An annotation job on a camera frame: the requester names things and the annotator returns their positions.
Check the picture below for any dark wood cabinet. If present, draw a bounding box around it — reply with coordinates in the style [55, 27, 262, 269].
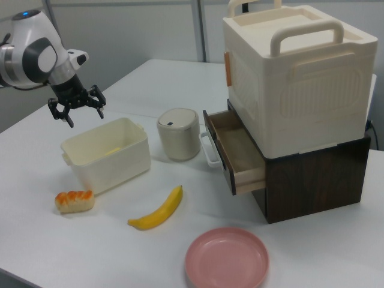
[226, 98, 371, 224]

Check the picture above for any cream storage box with handles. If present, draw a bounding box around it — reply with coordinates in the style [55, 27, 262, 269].
[222, 0, 378, 159]

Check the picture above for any orange box latch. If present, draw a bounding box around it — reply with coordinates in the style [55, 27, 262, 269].
[224, 51, 232, 88]

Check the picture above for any pink plate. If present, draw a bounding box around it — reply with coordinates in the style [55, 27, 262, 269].
[184, 227, 270, 288]

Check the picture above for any thin black cable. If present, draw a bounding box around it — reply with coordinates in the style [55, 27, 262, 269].
[364, 119, 379, 151]

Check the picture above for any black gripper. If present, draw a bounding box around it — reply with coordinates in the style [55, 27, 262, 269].
[48, 74, 107, 128]

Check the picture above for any white plastic box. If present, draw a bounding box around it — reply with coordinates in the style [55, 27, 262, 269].
[60, 117, 151, 196]

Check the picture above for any toy salmon roe sushi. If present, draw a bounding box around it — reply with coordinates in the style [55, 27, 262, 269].
[54, 190, 95, 214]

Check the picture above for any yellow toy banana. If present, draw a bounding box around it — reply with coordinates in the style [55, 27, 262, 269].
[127, 185, 184, 231]

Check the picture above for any white drawer handle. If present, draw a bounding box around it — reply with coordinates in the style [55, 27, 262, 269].
[198, 131, 226, 169]

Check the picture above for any cream mini trash can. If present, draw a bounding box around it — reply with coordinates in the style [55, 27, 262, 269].
[156, 107, 201, 162]

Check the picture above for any dark wood drawer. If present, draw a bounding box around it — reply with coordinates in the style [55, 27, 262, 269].
[203, 109, 266, 196]

